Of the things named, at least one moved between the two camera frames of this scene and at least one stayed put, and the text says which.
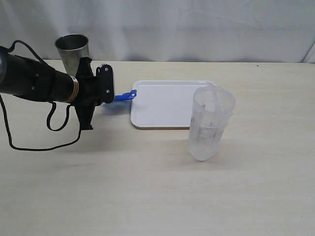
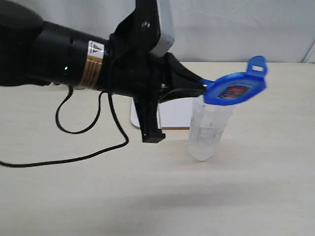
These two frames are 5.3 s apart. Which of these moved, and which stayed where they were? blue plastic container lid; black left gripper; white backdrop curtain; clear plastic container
Moved: blue plastic container lid; black left gripper
Stayed: clear plastic container; white backdrop curtain
